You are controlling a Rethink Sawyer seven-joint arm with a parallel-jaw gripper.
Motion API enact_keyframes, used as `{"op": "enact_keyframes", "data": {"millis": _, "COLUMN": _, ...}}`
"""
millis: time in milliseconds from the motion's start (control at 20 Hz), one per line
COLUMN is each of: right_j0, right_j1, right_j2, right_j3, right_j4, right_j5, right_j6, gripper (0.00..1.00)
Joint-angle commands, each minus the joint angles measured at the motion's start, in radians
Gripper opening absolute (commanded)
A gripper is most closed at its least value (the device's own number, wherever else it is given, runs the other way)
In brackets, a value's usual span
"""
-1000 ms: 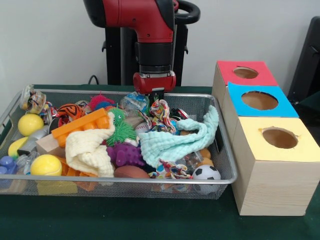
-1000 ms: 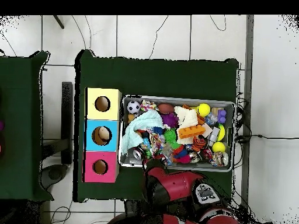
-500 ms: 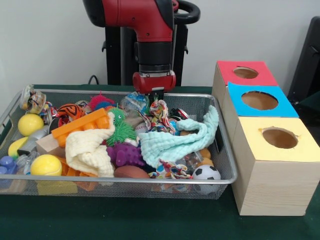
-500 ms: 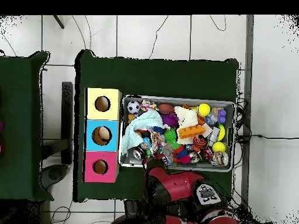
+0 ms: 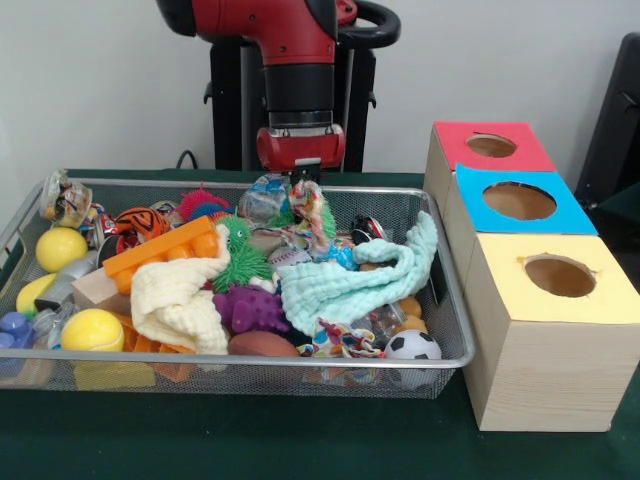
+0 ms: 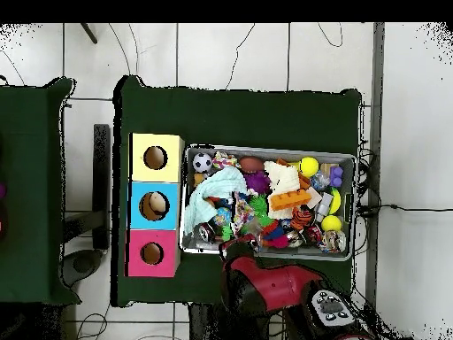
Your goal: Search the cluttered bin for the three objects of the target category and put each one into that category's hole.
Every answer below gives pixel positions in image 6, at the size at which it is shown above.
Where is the small soccer ball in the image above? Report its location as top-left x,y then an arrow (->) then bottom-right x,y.
191,152 -> 213,174

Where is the orange toy brick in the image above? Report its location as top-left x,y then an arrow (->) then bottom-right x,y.
269,189 -> 313,212

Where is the smooth yellow ball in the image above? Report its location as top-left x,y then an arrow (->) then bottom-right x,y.
320,214 -> 343,233

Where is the shallow mesh bin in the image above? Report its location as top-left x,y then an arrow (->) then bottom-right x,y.
178,143 -> 358,262

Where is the wooden box with three holes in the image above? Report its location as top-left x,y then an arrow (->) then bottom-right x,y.
125,132 -> 186,278

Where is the brown toy football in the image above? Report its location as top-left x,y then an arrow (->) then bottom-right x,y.
237,156 -> 265,174

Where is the colourful patterned cloth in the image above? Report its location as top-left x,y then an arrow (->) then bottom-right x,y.
231,190 -> 256,228

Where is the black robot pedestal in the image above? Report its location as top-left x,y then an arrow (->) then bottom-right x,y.
187,302 -> 284,340

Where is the green spiky caterpillar toy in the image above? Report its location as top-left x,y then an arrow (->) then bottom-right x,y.
248,194 -> 273,228

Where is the black stand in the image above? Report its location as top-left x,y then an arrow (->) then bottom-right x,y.
63,123 -> 111,288

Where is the mint green cloth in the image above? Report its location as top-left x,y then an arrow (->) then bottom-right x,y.
182,166 -> 249,236

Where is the cream yellow cloth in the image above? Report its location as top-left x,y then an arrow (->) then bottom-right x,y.
263,160 -> 302,220

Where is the yellow tennis ball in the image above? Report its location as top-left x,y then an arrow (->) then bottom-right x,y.
298,156 -> 320,178

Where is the dark green side tablecloth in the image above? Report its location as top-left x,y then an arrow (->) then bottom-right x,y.
0,77 -> 82,306

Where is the purple spiky toy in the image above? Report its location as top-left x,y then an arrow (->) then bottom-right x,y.
242,170 -> 272,195

